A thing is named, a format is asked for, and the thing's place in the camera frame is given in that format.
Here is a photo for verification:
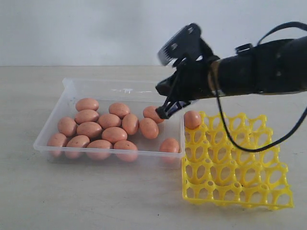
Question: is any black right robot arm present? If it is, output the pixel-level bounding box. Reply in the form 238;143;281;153
156;37;307;119

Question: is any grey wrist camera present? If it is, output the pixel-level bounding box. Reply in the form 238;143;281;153
157;23;201;66

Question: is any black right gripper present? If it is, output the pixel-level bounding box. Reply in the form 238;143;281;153
155;56;219;119

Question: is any yellow plastic egg tray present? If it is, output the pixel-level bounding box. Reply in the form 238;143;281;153
181;112;294;210

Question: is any brown egg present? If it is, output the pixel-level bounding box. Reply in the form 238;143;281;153
159;138;179;164
101;126;128;144
86;140;113;161
139;117;159;139
143;105;164;124
76;121;102;138
98;114;121;129
65;135;90;160
75;98;99;112
184;110;201;129
57;116;78;138
108;102;130;119
47;133;69;158
113;140;138;162
74;109;99;125
121;114;139;135

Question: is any black camera cable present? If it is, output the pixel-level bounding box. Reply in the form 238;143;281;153
213;21;307;152

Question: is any clear plastic bin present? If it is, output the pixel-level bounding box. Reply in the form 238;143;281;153
34;78;184;169

